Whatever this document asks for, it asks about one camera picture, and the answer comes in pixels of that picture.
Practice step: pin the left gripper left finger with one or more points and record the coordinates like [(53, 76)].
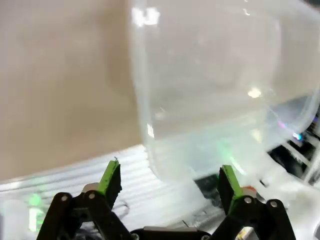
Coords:
[(100, 207)]

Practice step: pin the clear plastic bin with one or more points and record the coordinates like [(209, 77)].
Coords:
[(212, 100)]

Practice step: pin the grey aluminium frame rail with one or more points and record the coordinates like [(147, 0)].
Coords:
[(75, 172)]

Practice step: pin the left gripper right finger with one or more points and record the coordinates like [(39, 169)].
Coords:
[(240, 207)]

